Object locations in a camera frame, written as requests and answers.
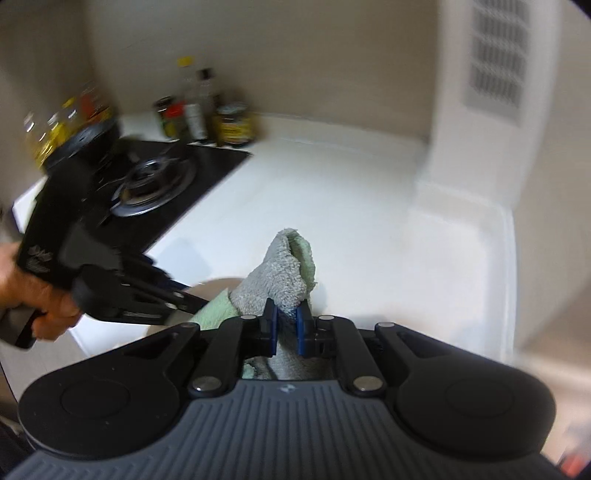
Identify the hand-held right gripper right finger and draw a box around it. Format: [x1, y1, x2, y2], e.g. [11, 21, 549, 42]
[296, 300, 455, 399]

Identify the metal stove burner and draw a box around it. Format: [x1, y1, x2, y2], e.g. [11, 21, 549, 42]
[110, 156, 198, 219]

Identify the yellow cap bottle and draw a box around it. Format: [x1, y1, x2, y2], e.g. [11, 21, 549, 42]
[178, 56, 209, 141]

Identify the dark lid jar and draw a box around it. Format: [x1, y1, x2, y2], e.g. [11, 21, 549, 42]
[154, 96, 186, 140]

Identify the person's left hand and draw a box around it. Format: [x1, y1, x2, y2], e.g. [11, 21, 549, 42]
[0, 242, 85, 343]

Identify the black glass gas stove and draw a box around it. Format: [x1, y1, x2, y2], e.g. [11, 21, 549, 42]
[28, 137, 253, 261]

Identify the grey green towel cloth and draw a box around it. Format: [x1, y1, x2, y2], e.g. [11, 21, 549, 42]
[189, 227, 334, 382]

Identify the white wall vent grille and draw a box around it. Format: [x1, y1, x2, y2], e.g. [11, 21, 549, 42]
[468, 0, 533, 112]

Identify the black cap bottle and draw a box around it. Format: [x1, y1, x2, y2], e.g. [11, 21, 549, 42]
[196, 68, 222, 139]

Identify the yellow label jar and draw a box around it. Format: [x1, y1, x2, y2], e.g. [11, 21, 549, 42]
[213, 102, 257, 147]

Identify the yellow oil bottle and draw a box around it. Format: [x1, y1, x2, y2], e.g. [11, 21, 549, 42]
[23, 106, 70, 172]

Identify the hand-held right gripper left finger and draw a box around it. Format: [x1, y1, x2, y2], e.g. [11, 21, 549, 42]
[124, 298, 279, 400]

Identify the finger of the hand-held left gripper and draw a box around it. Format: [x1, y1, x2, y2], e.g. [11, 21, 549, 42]
[111, 257, 209, 309]
[73, 268, 191, 325]

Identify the red label bottle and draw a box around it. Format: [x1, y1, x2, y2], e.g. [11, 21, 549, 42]
[76, 85, 114, 125]

